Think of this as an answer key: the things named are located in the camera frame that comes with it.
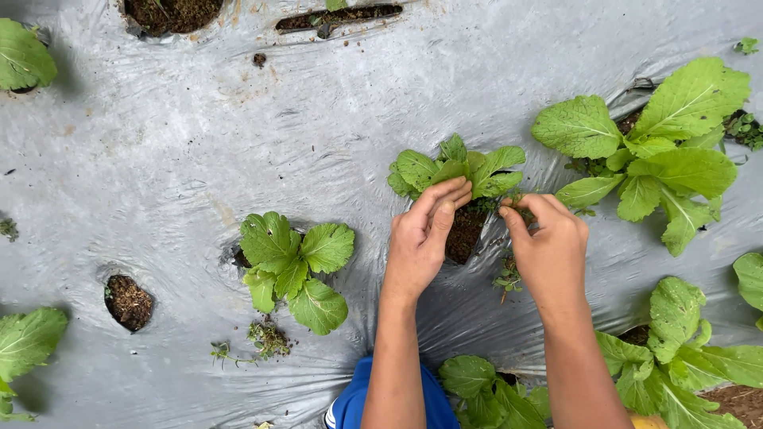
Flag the silver plastic mulch sheet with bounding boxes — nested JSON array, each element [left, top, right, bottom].
[[0, 0, 763, 429]]

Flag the growing weed patch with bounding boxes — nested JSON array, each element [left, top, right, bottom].
[[723, 111, 763, 151]]

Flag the person's right hand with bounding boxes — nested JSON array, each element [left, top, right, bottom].
[[498, 193, 590, 311]]

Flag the pulled green weed clump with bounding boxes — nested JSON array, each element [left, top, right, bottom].
[[492, 250, 525, 305]]

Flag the person's blue shorts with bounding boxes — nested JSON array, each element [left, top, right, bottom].
[[323, 356, 461, 429]]

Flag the small leafy green seedling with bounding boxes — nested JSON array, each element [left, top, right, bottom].
[[386, 132, 528, 205]]

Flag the large leafy green plant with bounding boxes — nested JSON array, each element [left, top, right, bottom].
[[531, 56, 753, 258]]

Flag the thin pulled weed stem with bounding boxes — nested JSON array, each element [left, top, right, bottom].
[[210, 341, 258, 369]]

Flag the pulled weed clump with roots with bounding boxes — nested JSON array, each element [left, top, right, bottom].
[[247, 321, 293, 361]]

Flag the medium leafy green plant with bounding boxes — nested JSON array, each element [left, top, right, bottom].
[[238, 211, 356, 337]]

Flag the person's left hand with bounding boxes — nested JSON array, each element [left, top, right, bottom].
[[383, 176, 473, 302]]

